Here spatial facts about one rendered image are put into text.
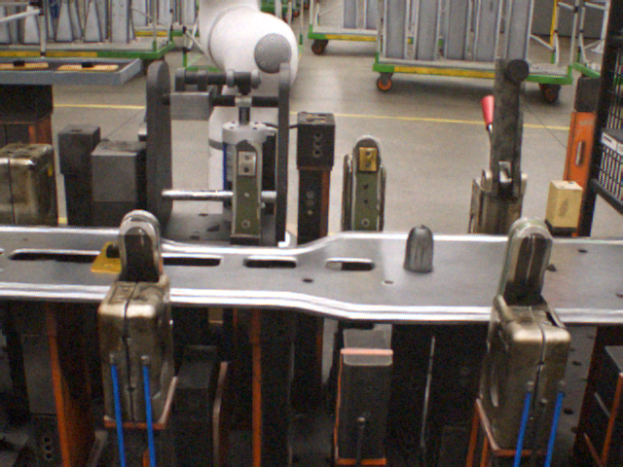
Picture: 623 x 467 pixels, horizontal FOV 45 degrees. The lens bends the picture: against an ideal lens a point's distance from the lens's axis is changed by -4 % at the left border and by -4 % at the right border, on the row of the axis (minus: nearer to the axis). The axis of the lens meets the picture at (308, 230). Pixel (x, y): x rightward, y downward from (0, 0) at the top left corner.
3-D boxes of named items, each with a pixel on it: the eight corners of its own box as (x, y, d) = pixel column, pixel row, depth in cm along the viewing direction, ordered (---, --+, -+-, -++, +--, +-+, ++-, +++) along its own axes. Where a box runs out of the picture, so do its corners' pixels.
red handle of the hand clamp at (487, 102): (490, 179, 98) (475, 92, 107) (487, 190, 99) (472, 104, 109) (522, 180, 98) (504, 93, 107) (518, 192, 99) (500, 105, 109)
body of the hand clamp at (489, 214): (453, 423, 111) (482, 190, 99) (446, 398, 117) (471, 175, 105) (494, 423, 111) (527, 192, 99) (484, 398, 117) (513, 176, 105)
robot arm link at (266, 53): (260, 133, 147) (266, 6, 139) (302, 160, 132) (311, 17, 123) (199, 137, 142) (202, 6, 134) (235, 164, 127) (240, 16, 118)
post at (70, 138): (78, 390, 115) (55, 130, 101) (86, 374, 120) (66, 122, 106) (110, 392, 115) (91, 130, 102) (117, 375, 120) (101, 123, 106)
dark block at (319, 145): (289, 403, 115) (297, 121, 100) (290, 378, 122) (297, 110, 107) (323, 403, 115) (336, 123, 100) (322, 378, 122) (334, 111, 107)
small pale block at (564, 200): (518, 433, 109) (557, 188, 96) (512, 418, 112) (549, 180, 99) (542, 433, 109) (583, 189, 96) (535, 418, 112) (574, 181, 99)
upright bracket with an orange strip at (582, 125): (528, 416, 113) (579, 77, 95) (526, 412, 114) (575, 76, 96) (547, 416, 113) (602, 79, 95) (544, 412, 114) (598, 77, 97)
